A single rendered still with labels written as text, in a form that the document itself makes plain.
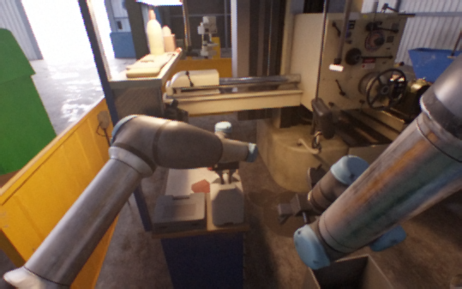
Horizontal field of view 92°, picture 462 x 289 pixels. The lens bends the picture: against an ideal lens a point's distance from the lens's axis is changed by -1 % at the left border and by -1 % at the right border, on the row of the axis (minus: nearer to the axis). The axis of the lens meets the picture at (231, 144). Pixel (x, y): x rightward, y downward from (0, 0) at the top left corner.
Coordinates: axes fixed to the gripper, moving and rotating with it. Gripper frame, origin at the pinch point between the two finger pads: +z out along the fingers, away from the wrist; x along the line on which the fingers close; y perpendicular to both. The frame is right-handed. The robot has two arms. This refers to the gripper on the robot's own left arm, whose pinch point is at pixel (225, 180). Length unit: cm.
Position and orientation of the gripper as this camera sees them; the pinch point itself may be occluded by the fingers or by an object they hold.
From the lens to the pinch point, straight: 117.0
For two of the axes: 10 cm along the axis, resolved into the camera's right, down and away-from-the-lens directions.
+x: 9.9, -0.7, 0.8
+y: 1.0, 4.8, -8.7
